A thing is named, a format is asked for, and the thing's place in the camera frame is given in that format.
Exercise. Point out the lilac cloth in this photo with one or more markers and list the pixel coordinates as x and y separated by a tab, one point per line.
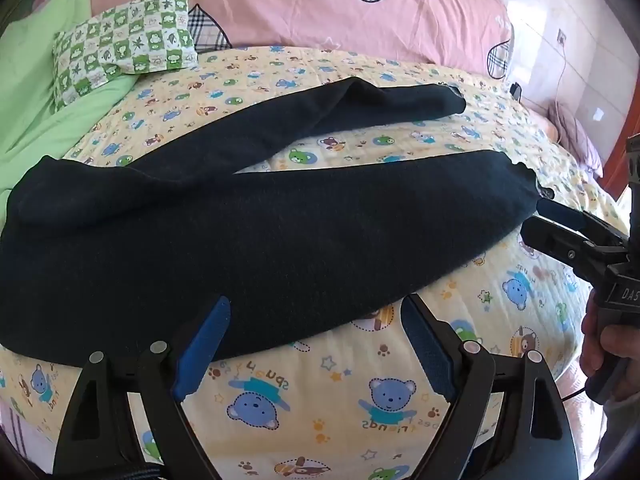
577	140

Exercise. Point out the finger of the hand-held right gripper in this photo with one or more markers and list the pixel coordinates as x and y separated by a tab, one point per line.
550	240
562	212

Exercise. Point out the green blanket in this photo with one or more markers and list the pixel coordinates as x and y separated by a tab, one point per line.
30	75

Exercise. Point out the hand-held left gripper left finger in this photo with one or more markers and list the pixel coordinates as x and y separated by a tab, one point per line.
200	350

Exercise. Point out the red-brown wooden frame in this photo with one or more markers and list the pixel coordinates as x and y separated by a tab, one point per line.
612	175

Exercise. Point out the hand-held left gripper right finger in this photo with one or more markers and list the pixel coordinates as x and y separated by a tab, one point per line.
430	350

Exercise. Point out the black pants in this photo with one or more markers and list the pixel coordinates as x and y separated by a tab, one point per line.
250	240

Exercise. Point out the yellow bear print bed sheet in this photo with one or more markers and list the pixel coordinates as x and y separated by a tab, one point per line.
325	410

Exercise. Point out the person's right hand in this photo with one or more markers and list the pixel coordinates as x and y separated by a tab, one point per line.
592	345

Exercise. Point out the white wall socket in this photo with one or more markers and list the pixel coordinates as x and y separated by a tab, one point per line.
562	37

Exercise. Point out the small dark device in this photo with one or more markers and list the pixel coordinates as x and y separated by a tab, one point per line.
516	91

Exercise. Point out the green checked pillow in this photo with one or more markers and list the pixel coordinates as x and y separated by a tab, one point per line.
125	35

